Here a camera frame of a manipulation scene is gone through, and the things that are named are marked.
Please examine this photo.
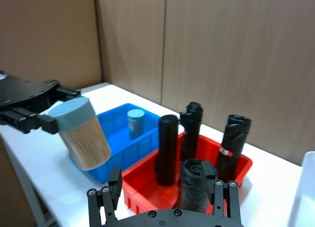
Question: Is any red plastic bin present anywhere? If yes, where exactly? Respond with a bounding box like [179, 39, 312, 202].
[121, 130, 253, 214]

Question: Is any smooth black bag roll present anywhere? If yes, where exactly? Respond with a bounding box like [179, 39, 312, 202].
[155, 114, 179, 187]

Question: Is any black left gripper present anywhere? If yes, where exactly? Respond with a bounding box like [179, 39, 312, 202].
[0, 70, 82, 135]

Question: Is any white plastic container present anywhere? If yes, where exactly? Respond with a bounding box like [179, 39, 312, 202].
[287, 151, 315, 227]

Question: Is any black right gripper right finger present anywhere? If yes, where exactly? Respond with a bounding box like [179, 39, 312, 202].
[200, 160, 242, 224]

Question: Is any wrinkled black bag roll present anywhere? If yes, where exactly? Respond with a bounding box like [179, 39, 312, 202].
[177, 159, 210, 213]

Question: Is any black bag roll red label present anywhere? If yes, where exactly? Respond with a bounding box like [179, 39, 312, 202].
[216, 114, 252, 182]

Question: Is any small jar blue lid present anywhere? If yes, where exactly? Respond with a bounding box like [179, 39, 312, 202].
[126, 109, 147, 140]

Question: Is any large toothpick jar blue lid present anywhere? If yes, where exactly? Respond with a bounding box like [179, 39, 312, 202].
[47, 97, 112, 171]

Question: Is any blue plastic bin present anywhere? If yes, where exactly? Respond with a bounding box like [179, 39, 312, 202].
[67, 103, 162, 185]

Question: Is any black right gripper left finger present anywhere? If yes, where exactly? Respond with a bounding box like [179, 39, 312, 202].
[87, 166, 123, 227]

